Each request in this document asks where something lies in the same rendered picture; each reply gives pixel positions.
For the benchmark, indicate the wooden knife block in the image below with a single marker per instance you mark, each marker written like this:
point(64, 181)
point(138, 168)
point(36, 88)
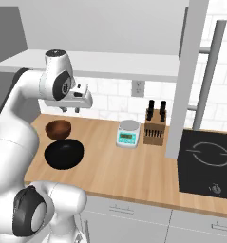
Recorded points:
point(154, 131)

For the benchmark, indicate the black bowl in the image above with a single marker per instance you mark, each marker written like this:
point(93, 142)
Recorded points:
point(64, 155)

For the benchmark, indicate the brown wooden bowl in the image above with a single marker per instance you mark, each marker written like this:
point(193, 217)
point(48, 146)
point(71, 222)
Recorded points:
point(58, 128)

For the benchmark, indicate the white teal kitchen scale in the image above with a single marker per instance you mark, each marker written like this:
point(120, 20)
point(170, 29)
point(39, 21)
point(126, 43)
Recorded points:
point(128, 134)

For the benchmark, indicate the white wall outlet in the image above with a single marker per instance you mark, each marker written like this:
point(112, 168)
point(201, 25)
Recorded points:
point(138, 88)

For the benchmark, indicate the open grey wall cabinet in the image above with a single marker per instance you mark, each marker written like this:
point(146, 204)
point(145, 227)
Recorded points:
point(118, 31)

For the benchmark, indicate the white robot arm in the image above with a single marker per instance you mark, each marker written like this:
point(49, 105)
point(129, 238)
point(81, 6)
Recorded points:
point(13, 148)

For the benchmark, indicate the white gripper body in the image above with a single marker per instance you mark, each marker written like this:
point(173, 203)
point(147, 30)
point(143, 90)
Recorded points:
point(73, 102)

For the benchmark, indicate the grey drawer front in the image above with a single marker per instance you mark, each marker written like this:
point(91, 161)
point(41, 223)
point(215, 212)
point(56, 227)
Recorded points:
point(140, 210)
point(200, 226)

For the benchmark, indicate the black hob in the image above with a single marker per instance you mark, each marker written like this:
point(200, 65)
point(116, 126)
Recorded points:
point(206, 164)

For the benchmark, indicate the grey base cabinet door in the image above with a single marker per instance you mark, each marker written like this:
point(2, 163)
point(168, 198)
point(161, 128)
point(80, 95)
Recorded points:
point(124, 231)

